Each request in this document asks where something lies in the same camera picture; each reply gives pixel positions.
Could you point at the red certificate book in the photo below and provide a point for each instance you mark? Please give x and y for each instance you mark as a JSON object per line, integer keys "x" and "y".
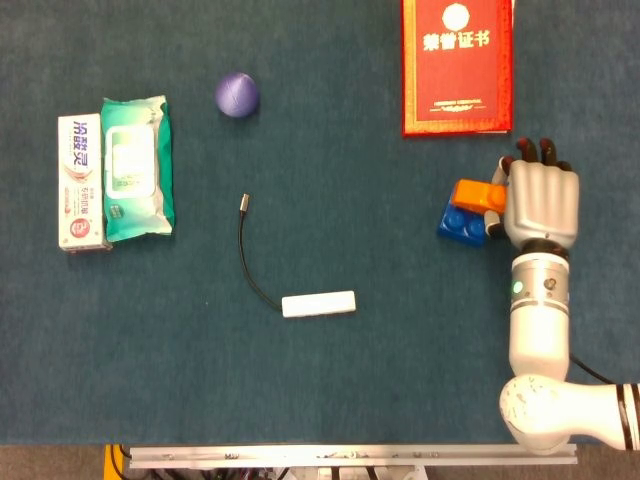
{"x": 457, "y": 70}

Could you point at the teal table cloth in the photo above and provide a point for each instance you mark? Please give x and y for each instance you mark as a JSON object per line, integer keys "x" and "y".
{"x": 320, "y": 360}

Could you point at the orange building block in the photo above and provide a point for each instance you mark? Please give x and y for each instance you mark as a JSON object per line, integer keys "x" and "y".
{"x": 475, "y": 195}

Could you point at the white toothpaste box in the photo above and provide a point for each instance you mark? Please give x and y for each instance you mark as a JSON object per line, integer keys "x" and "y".
{"x": 80, "y": 182}

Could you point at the green wet wipes pack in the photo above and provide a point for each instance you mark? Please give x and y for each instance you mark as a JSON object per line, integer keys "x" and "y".
{"x": 137, "y": 170}

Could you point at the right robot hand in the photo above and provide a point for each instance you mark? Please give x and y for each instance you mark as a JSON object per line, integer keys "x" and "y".
{"x": 542, "y": 200}

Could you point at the purple ball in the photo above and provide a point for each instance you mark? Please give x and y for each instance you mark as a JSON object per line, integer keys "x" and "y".
{"x": 237, "y": 95}

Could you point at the yellow frame part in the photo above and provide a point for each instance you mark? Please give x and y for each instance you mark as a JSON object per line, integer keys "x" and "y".
{"x": 111, "y": 462}

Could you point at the blue building block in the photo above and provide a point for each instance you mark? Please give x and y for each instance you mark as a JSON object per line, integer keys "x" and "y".
{"x": 462, "y": 227}

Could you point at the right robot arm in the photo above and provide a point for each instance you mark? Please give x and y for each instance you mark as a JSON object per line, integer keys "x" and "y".
{"x": 542, "y": 350}

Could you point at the aluminium frame rail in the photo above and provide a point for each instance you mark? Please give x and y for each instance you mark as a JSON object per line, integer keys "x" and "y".
{"x": 350, "y": 455}

